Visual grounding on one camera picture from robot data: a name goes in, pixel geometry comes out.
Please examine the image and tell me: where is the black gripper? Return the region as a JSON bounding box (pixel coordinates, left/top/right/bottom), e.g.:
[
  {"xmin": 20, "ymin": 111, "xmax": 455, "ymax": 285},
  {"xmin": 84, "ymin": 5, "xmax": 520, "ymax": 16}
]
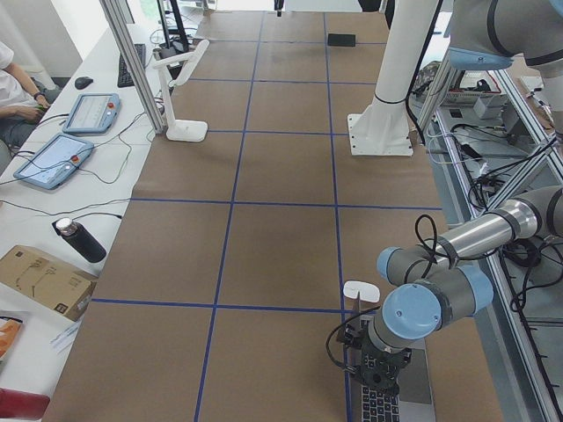
[{"xmin": 354, "ymin": 340, "xmax": 412, "ymax": 394}]

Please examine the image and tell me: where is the grey laptop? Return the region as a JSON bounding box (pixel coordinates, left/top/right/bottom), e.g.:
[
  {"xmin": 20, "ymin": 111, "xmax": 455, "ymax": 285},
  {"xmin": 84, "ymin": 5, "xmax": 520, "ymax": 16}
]
[{"xmin": 346, "ymin": 289, "xmax": 436, "ymax": 422}]

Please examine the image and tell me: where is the white computer mouse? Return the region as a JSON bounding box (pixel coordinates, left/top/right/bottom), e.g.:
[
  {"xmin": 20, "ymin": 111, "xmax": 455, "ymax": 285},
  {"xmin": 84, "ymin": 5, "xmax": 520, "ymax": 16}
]
[{"xmin": 343, "ymin": 280, "xmax": 380, "ymax": 303}]

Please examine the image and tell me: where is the black mouse pad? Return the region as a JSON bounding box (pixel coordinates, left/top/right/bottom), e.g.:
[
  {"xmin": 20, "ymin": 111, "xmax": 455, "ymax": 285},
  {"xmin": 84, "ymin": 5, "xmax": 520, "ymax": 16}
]
[{"xmin": 327, "ymin": 33, "xmax": 356, "ymax": 47}]

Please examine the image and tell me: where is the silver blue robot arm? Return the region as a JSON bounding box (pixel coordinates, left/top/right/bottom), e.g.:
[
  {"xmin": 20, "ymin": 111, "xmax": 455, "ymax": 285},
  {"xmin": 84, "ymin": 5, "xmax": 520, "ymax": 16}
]
[{"xmin": 339, "ymin": 1, "xmax": 562, "ymax": 396}]

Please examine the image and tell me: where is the black desk mouse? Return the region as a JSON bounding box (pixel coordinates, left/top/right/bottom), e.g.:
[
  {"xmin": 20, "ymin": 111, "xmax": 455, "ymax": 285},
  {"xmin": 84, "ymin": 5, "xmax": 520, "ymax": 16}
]
[{"xmin": 74, "ymin": 76, "xmax": 93, "ymax": 90}]

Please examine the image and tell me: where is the brown cardboard box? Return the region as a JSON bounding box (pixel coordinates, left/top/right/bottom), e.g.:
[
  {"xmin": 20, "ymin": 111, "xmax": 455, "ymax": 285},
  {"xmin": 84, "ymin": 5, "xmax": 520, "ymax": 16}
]
[{"xmin": 1, "ymin": 245, "xmax": 98, "ymax": 321}]

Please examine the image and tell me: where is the black water bottle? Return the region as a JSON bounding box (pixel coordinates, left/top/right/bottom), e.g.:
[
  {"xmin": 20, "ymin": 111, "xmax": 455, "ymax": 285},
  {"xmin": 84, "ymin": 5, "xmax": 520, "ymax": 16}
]
[{"xmin": 53, "ymin": 217, "xmax": 106, "ymax": 263}]

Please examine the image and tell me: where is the blue teach pendant upper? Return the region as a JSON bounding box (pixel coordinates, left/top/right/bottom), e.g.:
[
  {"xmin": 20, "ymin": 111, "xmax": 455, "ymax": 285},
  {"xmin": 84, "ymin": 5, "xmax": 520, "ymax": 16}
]
[{"xmin": 62, "ymin": 93, "xmax": 121, "ymax": 135}]

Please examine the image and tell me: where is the blue teach pendant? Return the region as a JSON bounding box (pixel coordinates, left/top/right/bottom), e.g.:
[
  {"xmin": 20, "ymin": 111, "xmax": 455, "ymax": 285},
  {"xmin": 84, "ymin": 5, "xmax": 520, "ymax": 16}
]
[
  {"xmin": 62, "ymin": 93, "xmax": 121, "ymax": 135},
  {"xmin": 13, "ymin": 133, "xmax": 95, "ymax": 190}
]

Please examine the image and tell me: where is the black keyboard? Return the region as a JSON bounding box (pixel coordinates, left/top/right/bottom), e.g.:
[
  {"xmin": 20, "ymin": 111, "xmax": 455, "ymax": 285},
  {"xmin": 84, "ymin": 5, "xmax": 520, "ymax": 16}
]
[{"xmin": 116, "ymin": 42, "xmax": 147, "ymax": 88}]

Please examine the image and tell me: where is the blue teach pendant lower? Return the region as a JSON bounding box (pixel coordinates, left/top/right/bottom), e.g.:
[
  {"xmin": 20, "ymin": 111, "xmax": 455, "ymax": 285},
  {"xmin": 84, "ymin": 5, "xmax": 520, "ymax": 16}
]
[{"xmin": 13, "ymin": 133, "xmax": 95, "ymax": 190}]

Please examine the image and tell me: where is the seated person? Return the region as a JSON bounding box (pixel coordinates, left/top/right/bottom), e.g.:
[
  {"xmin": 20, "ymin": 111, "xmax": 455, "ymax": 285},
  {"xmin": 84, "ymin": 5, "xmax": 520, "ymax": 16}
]
[{"xmin": 0, "ymin": 42, "xmax": 61, "ymax": 149}]

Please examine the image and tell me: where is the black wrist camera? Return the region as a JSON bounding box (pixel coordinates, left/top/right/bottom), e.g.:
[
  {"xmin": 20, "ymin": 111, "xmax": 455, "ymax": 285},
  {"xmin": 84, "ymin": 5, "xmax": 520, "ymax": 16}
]
[{"xmin": 336, "ymin": 324, "xmax": 364, "ymax": 350}]

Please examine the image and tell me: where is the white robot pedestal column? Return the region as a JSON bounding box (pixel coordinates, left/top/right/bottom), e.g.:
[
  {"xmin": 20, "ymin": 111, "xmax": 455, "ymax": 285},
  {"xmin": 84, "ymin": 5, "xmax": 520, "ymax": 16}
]
[{"xmin": 347, "ymin": 0, "xmax": 441, "ymax": 156}]

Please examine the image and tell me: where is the aluminium frame post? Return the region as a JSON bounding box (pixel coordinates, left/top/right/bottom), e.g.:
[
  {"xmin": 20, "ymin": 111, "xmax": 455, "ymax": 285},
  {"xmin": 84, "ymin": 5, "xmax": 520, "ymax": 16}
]
[{"xmin": 99, "ymin": 0, "xmax": 165, "ymax": 134}]

